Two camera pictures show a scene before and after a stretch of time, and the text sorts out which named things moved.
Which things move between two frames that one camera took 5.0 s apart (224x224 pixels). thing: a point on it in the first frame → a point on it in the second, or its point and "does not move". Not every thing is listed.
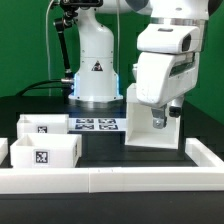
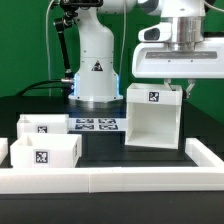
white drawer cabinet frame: (141, 134) does not move
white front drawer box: (46, 150) does not move
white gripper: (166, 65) → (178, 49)
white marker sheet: (97, 124) does not move
